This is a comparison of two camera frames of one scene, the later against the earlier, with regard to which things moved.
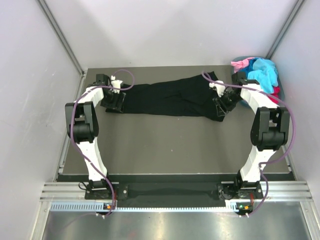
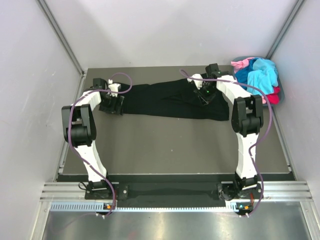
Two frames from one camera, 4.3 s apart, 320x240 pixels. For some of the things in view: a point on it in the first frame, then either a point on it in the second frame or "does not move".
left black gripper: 117,105 does not move
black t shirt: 192,96 does not move
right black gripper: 222,108 → 204,99
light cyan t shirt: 266,73 does not move
